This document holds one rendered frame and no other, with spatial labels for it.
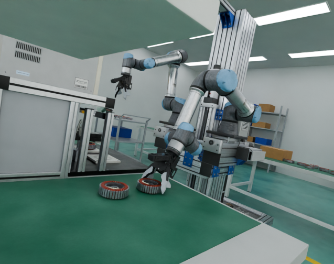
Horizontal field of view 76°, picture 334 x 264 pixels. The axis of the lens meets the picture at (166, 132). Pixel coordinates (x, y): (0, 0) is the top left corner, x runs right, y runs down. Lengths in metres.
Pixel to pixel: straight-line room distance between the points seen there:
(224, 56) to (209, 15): 1.70
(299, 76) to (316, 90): 0.65
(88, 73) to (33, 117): 0.34
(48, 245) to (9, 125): 0.48
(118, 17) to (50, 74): 0.83
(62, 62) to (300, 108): 7.04
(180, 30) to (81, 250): 0.49
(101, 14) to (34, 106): 0.70
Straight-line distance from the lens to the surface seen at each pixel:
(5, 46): 1.05
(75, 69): 1.10
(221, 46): 2.00
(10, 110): 0.92
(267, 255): 0.74
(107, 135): 1.04
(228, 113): 1.58
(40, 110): 0.93
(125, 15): 0.25
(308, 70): 7.79
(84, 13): 0.28
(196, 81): 1.26
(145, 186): 0.92
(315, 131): 7.38
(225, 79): 1.17
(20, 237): 0.63
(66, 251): 0.58
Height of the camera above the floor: 1.07
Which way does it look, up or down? 4 degrees down
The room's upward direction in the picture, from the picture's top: 10 degrees clockwise
